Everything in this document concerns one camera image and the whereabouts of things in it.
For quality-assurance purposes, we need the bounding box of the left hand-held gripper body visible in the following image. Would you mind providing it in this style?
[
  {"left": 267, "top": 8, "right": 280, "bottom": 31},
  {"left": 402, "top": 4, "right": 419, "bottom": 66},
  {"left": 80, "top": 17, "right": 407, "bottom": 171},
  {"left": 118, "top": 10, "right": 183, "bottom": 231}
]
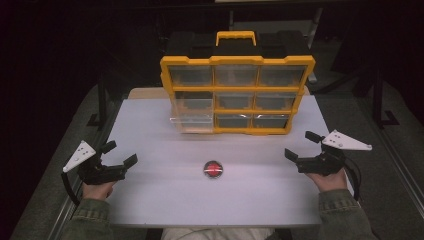
[{"left": 62, "top": 140, "right": 128, "bottom": 186}]

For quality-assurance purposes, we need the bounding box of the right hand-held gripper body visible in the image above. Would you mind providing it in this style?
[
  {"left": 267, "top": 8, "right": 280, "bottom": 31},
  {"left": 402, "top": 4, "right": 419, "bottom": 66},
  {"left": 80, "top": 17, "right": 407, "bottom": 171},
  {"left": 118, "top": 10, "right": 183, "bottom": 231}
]
[{"left": 295, "top": 129, "right": 373, "bottom": 177}]

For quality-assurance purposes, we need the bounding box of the clear plastic drawer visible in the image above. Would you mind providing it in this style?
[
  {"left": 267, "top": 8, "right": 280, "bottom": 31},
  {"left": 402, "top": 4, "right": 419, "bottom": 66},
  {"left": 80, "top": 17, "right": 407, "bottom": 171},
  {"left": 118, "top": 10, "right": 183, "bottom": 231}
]
[{"left": 169, "top": 91, "right": 215, "bottom": 135}]

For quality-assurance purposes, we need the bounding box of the red round tin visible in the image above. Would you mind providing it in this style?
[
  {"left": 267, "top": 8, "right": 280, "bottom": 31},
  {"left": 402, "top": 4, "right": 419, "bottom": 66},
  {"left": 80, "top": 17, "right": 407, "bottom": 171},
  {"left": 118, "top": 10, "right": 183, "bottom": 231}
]
[{"left": 203, "top": 160, "right": 224, "bottom": 179}]

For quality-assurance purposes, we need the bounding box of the yellow and black drawer organizer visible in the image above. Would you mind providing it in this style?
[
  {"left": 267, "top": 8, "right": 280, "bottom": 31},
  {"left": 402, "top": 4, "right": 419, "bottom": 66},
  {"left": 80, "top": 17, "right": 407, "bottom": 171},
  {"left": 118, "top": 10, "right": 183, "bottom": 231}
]
[{"left": 159, "top": 30, "right": 316, "bottom": 136}]

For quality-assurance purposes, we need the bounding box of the person's left hand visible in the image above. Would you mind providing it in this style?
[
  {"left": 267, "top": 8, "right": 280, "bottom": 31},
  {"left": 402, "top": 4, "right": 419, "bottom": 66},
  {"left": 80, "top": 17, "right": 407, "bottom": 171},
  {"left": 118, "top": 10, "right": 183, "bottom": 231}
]
[{"left": 82, "top": 180, "right": 117, "bottom": 202}]

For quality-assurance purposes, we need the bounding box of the person's right hand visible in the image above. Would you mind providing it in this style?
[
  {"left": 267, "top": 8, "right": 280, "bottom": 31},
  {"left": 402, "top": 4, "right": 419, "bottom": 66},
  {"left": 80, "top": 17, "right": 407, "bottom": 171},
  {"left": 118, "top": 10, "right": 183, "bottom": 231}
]
[{"left": 305, "top": 169, "right": 349, "bottom": 194}]

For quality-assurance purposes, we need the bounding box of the black metal stand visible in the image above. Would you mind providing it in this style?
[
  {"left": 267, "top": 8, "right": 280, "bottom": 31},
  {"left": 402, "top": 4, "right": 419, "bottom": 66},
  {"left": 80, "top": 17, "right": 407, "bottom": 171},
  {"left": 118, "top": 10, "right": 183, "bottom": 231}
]
[
  {"left": 372, "top": 65, "right": 401, "bottom": 130},
  {"left": 86, "top": 75, "right": 110, "bottom": 128}
]

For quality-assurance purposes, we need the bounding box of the wooden board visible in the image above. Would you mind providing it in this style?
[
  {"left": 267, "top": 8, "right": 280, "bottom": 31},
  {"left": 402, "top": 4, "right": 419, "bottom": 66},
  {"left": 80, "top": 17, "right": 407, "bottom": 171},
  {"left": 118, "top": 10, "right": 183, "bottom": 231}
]
[{"left": 127, "top": 87, "right": 169, "bottom": 100}]

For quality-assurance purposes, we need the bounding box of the black cable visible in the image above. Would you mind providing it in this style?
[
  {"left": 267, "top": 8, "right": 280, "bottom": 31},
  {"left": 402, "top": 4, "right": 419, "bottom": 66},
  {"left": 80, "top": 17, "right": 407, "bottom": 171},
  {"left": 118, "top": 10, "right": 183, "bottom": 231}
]
[
  {"left": 343, "top": 155, "right": 363, "bottom": 202},
  {"left": 60, "top": 172, "right": 82, "bottom": 206}
]

